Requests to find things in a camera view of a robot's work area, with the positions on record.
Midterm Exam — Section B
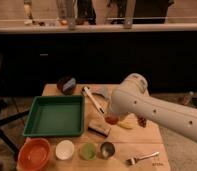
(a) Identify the red apple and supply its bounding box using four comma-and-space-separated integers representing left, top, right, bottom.
105, 116, 119, 125

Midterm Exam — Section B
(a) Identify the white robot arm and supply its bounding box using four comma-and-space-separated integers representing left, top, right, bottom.
109, 73, 197, 142

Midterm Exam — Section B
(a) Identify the grey spatula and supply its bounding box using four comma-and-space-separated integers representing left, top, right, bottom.
92, 87, 110, 100

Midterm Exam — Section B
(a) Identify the dark bowl with sponge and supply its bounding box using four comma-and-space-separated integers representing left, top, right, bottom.
57, 77, 76, 95

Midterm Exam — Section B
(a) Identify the grey block sponge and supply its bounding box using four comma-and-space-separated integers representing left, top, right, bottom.
88, 120, 111, 137

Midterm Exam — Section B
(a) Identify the yellow banana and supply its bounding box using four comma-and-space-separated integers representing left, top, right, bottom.
117, 121, 133, 130

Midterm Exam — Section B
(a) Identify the dark grape bunch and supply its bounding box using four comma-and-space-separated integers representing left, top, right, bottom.
137, 116, 147, 128

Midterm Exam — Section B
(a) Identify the green plastic tray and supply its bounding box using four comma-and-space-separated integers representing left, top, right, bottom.
23, 95, 85, 137

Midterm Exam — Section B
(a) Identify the silver metal cup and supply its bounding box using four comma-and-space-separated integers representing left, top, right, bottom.
100, 142, 115, 159

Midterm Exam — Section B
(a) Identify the green small cup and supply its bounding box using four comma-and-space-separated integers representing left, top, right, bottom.
79, 143, 97, 160

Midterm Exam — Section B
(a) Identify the white small bowl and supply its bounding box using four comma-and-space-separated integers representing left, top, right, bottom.
55, 140, 75, 160

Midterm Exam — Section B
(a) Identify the silver fork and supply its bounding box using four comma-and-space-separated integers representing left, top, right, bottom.
125, 152, 159, 166

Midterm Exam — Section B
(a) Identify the orange bowl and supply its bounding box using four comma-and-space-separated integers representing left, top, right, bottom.
18, 138, 51, 171

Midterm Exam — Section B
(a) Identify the black office chair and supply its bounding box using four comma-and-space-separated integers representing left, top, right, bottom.
0, 53, 30, 158

